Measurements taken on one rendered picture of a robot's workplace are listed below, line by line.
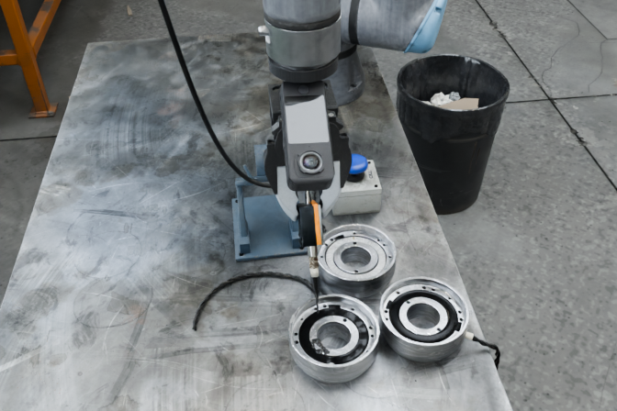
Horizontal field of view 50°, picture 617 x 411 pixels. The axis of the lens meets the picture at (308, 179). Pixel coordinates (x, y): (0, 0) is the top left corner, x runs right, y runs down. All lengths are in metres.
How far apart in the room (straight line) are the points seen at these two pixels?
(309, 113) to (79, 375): 0.41
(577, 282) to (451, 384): 1.33
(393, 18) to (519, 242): 1.20
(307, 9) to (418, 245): 0.43
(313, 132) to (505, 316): 1.37
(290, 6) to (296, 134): 0.12
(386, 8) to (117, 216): 0.53
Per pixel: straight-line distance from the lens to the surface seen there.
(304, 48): 0.63
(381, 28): 1.12
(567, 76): 3.08
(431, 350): 0.78
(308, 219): 0.76
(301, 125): 0.65
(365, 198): 0.96
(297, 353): 0.76
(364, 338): 0.79
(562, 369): 1.88
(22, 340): 0.90
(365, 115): 1.19
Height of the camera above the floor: 1.45
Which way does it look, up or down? 39 degrees down
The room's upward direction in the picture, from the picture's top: 1 degrees counter-clockwise
